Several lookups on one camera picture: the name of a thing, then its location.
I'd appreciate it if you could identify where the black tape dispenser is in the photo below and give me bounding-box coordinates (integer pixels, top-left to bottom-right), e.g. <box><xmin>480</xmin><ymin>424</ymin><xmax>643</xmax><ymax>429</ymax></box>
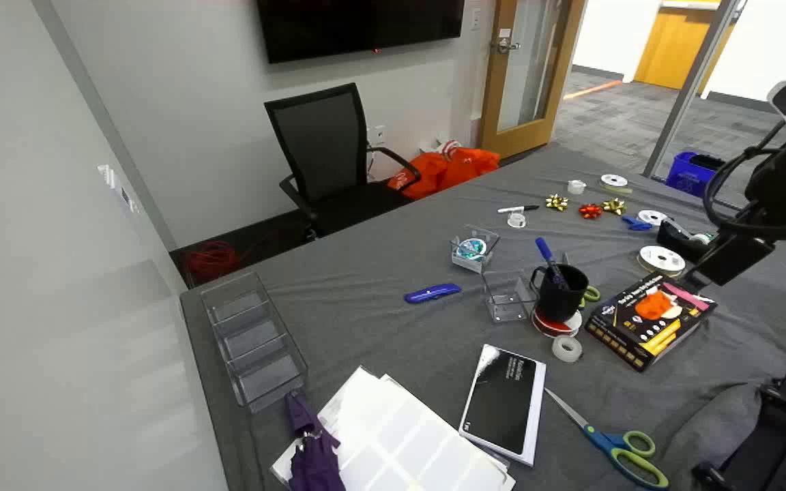
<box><xmin>655</xmin><ymin>216</ymin><xmax>715</xmax><ymax>265</ymax></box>

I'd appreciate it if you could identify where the white spool blue ribbon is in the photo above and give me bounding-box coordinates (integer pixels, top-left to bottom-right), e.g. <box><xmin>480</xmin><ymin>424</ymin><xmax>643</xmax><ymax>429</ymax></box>
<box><xmin>635</xmin><ymin>206</ymin><xmax>672</xmax><ymax>228</ymax></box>

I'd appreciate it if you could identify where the blue plastic bin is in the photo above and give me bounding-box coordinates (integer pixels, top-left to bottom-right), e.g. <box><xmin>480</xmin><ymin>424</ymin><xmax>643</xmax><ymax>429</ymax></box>
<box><xmin>663</xmin><ymin>149</ymin><xmax>725</xmax><ymax>198</ymax></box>

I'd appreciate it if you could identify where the black box orange print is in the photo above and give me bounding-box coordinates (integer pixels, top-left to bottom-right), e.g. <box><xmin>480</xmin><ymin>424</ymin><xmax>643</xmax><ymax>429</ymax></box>
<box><xmin>584</xmin><ymin>270</ymin><xmax>721</xmax><ymax>373</ymax></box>

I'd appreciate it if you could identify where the black mug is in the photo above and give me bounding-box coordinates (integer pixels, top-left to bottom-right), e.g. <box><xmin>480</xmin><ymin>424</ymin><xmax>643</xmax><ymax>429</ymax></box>
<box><xmin>526</xmin><ymin>262</ymin><xmax>592</xmax><ymax>322</ymax></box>

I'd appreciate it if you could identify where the blue pen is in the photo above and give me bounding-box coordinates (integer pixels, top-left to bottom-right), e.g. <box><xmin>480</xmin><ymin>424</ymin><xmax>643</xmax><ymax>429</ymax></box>
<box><xmin>532</xmin><ymin>235</ymin><xmax>571</xmax><ymax>295</ymax></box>

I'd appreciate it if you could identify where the red white tape roll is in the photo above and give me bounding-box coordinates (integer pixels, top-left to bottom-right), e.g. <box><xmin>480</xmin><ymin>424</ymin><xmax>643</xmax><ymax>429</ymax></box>
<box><xmin>532</xmin><ymin>307</ymin><xmax>586</xmax><ymax>339</ymax></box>

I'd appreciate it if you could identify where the clear tape roll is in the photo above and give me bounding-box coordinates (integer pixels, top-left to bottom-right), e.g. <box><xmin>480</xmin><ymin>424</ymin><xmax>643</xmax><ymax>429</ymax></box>
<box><xmin>549</xmin><ymin>333</ymin><xmax>586</xmax><ymax>364</ymax></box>

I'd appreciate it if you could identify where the yellow wooden door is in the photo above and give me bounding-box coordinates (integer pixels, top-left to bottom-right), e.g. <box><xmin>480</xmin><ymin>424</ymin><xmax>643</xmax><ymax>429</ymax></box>
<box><xmin>629</xmin><ymin>2</ymin><xmax>725</xmax><ymax>93</ymax></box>

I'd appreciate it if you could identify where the black white marker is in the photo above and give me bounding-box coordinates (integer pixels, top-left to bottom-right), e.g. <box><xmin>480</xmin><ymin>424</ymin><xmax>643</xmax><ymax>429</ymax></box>
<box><xmin>494</xmin><ymin>202</ymin><xmax>543</xmax><ymax>217</ymax></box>

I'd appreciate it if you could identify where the small clear acrylic box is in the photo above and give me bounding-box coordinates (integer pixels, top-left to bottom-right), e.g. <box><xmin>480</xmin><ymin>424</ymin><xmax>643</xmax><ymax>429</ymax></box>
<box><xmin>483</xmin><ymin>276</ymin><xmax>536</xmax><ymax>326</ymax></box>

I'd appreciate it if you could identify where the wooden door with glass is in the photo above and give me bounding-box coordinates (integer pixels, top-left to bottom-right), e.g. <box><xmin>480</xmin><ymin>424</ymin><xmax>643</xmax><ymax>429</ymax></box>
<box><xmin>478</xmin><ymin>0</ymin><xmax>588</xmax><ymax>161</ymax></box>

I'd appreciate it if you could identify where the orange bean bag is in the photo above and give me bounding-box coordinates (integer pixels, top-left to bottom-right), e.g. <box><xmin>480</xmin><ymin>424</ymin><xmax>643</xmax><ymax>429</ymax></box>
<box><xmin>384</xmin><ymin>145</ymin><xmax>501</xmax><ymax>202</ymax></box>

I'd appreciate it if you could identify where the blue marker case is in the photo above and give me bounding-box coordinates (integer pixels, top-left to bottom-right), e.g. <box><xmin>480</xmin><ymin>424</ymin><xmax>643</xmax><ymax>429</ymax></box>
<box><xmin>401</xmin><ymin>281</ymin><xmax>463</xmax><ymax>307</ymax></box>

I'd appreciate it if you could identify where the grey tablecloth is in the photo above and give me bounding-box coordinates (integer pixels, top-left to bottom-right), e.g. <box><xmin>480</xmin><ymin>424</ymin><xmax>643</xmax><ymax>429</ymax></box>
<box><xmin>176</xmin><ymin>142</ymin><xmax>786</xmax><ymax>491</ymax></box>

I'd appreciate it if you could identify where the black mesh office chair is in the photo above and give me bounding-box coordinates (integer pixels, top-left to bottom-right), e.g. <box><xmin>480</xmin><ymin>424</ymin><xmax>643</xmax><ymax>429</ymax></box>
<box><xmin>262</xmin><ymin>81</ymin><xmax>423</xmax><ymax>240</ymax></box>

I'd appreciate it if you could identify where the purple cloth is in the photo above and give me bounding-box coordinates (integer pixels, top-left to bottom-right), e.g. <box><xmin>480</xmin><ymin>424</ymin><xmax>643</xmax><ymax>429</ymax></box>
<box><xmin>281</xmin><ymin>389</ymin><xmax>348</xmax><ymax>491</ymax></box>

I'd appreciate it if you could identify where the clear three-compartment organiser tray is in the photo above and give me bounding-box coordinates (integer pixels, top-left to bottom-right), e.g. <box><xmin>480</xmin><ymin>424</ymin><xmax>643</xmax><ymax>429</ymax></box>
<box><xmin>198</xmin><ymin>277</ymin><xmax>310</xmax><ymax>415</ymax></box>

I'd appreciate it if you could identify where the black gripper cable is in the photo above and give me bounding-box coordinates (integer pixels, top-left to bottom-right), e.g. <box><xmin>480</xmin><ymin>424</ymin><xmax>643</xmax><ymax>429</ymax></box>
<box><xmin>697</xmin><ymin>142</ymin><xmax>782</xmax><ymax>240</ymax></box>

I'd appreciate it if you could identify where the black tablet with white frame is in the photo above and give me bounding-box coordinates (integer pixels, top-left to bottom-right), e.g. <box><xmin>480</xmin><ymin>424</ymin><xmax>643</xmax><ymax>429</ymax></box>
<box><xmin>455</xmin><ymin>341</ymin><xmax>549</xmax><ymax>467</ymax></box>

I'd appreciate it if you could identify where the black wall monitor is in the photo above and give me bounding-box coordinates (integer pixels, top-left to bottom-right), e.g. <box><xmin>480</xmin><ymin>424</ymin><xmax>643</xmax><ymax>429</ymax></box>
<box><xmin>254</xmin><ymin>0</ymin><xmax>465</xmax><ymax>66</ymax></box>

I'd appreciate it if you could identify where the red cable coil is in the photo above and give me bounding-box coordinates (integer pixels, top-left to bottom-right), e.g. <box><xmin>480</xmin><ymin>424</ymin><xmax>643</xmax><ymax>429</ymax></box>
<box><xmin>180</xmin><ymin>238</ymin><xmax>250</xmax><ymax>287</ymax></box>

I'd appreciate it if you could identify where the white wall outlet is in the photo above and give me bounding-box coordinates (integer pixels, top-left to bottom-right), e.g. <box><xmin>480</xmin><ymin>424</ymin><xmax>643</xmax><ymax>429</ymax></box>
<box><xmin>96</xmin><ymin>161</ymin><xmax>139</xmax><ymax>212</ymax></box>

